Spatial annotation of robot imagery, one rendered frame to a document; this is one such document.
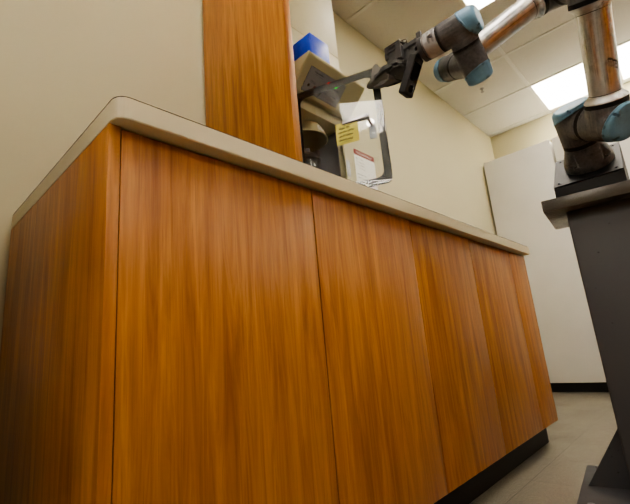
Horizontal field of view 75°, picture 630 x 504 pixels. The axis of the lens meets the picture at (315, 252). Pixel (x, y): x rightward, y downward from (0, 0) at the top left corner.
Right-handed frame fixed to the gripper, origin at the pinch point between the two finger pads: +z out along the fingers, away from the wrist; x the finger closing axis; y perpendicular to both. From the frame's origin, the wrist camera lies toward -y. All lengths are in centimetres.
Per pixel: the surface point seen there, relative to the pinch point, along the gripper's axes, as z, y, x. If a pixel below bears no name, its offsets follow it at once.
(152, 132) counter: 0, -41, 71
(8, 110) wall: 71, -4, 80
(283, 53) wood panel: 21.0, 16.9, 16.8
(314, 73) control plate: 20.1, 15.5, 3.0
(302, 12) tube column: 28, 51, -3
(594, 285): -37, -67, -58
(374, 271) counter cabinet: 1, -60, 9
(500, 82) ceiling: 25, 133, -252
